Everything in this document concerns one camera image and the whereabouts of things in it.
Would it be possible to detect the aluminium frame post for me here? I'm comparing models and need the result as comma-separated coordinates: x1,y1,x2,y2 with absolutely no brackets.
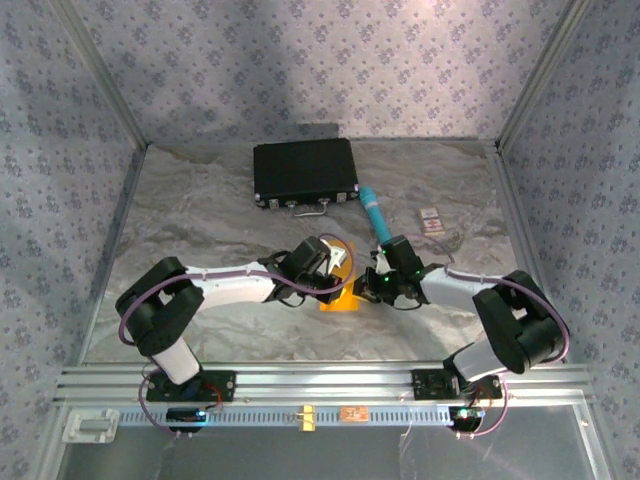
49,0,151,149
494,0,594,154

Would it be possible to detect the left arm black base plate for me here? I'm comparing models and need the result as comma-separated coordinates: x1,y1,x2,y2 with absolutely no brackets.
145,368,237,402

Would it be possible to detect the teal marker pen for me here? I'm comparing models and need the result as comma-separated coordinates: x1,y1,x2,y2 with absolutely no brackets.
358,185,394,247

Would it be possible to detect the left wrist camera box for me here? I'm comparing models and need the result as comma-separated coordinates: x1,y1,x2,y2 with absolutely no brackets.
322,242,349,267

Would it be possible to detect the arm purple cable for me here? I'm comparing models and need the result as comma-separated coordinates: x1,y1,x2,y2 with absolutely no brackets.
404,233,571,441
117,233,357,440

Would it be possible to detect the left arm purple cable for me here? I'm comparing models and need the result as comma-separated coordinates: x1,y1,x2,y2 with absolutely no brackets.
117,233,357,440

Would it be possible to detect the clear acrylic panel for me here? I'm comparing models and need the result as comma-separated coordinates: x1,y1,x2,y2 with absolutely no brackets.
49,399,614,480

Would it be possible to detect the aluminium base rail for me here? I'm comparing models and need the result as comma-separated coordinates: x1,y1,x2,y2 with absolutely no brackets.
54,363,594,404

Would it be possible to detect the grey plastic bracket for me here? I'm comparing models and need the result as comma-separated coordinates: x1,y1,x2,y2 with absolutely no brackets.
62,408,120,444

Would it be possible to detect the slotted grey cable duct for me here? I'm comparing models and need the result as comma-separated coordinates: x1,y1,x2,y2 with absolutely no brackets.
117,403,454,426

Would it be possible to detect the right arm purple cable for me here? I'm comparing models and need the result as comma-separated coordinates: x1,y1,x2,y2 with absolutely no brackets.
404,233,571,441

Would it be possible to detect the black briefcase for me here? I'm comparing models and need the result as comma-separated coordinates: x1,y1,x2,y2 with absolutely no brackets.
252,138,361,218

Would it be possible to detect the aluminium side rail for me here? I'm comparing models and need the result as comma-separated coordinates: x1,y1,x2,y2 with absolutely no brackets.
485,149,571,365
74,142,150,367

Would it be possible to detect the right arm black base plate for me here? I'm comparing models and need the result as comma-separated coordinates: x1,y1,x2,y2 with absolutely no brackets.
411,368,503,401

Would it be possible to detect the orange paper sheet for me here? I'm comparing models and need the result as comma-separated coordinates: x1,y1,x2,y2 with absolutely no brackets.
319,242,362,312

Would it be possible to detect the small printed card box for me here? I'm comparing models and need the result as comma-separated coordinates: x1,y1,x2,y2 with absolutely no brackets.
418,207,447,237

